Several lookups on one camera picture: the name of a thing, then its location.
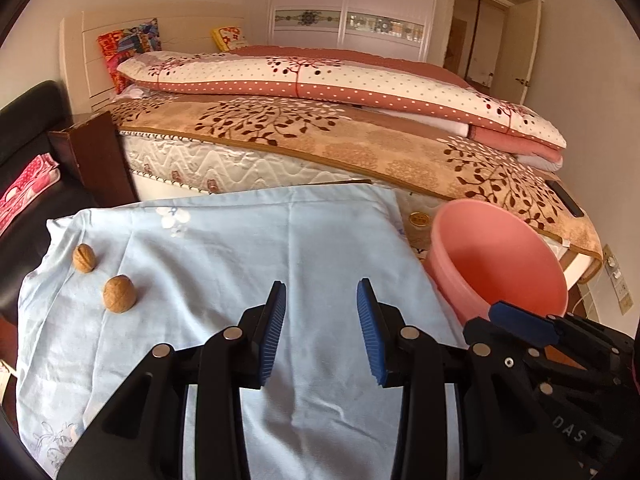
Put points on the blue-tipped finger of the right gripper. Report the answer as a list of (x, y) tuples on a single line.
[(522, 322)]

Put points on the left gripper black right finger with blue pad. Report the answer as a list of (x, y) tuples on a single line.
[(403, 356)]

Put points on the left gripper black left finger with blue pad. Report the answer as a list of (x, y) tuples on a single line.
[(239, 357)]

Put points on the pink plastic trash bin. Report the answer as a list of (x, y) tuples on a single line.
[(481, 254)]

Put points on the black remote on bed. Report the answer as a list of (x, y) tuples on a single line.
[(568, 201)]

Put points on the near walnut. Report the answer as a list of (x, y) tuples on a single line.
[(119, 294)]

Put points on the walnut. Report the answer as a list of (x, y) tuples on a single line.
[(119, 294), (84, 258)]

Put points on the light blue cloth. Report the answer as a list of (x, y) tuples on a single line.
[(197, 263)]

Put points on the far walnut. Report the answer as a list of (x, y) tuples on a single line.
[(84, 258)]

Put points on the brown leaf pattern blanket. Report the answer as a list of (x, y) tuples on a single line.
[(397, 150)]

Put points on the bed with quilted mattress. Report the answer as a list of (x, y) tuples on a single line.
[(173, 166)]

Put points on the dark wooden nightstand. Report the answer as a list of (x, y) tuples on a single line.
[(90, 150)]

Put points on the pink white folded cloth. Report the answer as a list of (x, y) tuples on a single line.
[(39, 175)]

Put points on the open cream door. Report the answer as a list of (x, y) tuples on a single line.
[(517, 53)]

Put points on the cream wooden headboard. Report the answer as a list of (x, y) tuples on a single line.
[(184, 27)]

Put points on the yellow red small pillow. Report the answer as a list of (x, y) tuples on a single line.
[(228, 38)]

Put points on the black leather chair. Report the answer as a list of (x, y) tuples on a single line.
[(25, 124)]

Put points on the colourful patterned pillow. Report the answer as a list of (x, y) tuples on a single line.
[(120, 44)]

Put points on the white sliding wardrobe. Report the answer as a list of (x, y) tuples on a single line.
[(392, 28)]

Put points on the wall power socket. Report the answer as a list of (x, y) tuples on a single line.
[(615, 274)]

